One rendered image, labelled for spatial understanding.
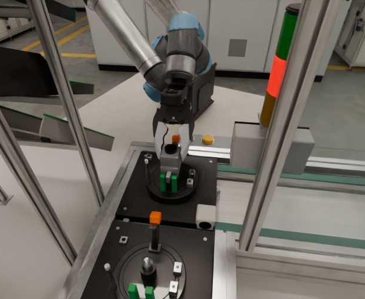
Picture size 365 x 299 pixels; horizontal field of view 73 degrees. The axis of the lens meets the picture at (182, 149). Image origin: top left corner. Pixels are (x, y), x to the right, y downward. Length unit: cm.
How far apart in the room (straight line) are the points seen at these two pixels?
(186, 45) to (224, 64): 302
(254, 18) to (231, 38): 35
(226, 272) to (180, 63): 47
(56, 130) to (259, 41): 323
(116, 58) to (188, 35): 329
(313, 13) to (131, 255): 49
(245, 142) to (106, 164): 63
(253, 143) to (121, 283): 35
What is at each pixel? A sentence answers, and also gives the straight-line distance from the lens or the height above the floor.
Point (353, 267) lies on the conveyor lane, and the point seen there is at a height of 95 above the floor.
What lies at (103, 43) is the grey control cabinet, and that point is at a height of 40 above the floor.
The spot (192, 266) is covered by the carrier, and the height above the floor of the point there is 97.
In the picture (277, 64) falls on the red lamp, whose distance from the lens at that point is 35.
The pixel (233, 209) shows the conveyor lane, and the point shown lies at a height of 92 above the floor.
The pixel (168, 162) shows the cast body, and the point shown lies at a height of 107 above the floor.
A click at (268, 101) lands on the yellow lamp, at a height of 130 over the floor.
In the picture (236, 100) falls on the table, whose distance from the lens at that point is 131.
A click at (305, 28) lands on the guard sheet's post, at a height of 140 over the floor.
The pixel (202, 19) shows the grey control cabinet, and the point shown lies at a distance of 351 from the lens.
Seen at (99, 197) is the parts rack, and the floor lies 94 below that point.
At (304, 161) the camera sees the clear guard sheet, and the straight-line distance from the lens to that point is 42.
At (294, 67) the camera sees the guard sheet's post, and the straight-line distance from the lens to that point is 32.
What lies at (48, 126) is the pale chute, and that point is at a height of 119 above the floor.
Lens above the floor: 147
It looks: 40 degrees down
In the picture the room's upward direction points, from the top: straight up
